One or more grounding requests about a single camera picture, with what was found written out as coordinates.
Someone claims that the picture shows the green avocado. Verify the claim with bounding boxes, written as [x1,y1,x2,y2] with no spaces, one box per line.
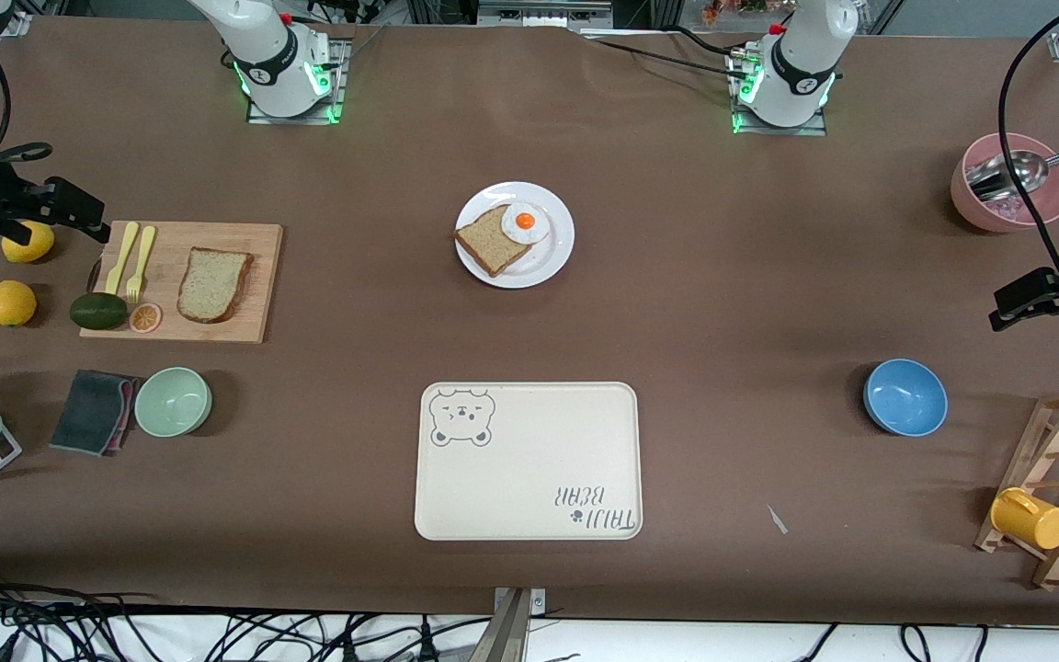
[69,292,130,331]

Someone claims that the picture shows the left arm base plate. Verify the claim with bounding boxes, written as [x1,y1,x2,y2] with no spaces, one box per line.
[729,46,827,137]

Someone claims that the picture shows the yellow lemon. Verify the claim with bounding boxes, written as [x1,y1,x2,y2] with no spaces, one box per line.
[2,221,56,265]

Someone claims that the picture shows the yellow mug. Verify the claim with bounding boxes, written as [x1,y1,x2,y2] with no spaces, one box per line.
[990,487,1059,551]

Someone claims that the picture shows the white round plate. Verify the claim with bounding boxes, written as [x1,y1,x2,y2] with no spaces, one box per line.
[454,181,575,290]

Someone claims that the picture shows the wooden mug rack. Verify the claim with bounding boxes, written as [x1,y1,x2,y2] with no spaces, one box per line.
[974,388,1059,591]

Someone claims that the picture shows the yellow plastic fork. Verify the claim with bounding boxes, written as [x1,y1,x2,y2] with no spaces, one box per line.
[126,226,157,305]

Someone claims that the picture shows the metal table bracket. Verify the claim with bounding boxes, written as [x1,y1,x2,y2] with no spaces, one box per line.
[491,587,547,662]

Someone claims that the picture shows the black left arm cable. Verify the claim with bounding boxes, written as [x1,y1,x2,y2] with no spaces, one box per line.
[998,0,1059,277]

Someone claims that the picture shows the lower lemon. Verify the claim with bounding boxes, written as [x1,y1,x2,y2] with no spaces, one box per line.
[0,280,38,328]

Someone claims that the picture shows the large pale bread slice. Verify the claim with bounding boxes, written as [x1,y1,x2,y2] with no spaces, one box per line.
[176,246,255,325]

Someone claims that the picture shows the cream bear tray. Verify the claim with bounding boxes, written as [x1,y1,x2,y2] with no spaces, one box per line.
[414,382,643,542]

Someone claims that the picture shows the black floor cable bundle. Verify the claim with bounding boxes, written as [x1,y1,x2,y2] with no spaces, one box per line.
[0,565,494,662]

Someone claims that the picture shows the wooden cutting board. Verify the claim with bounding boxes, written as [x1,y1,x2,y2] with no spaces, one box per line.
[79,221,284,345]

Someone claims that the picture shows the pale green bowl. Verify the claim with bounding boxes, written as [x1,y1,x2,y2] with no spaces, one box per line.
[134,367,213,439]

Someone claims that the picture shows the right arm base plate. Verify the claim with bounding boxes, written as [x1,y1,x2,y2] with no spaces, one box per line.
[247,37,351,125]

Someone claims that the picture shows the pink bowl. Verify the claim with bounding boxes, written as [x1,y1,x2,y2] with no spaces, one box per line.
[951,132,1059,234]

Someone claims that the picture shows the yellow plastic knife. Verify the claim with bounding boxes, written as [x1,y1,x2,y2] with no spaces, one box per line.
[105,222,140,296]

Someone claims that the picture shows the fried egg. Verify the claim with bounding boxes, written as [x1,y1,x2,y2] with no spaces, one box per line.
[501,202,552,245]

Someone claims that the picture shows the black base cable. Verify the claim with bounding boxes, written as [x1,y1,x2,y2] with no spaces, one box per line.
[575,26,751,82]

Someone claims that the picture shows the bread slice with dark crust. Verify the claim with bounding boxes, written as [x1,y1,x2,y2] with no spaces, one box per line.
[454,204,535,279]

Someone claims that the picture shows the grey folded cloth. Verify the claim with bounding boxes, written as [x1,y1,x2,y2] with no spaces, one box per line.
[50,370,140,457]

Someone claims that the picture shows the metal scoop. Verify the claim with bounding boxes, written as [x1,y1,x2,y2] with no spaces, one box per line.
[964,140,1059,203]

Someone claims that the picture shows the blue bowl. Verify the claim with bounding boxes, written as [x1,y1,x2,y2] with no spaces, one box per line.
[863,359,949,438]

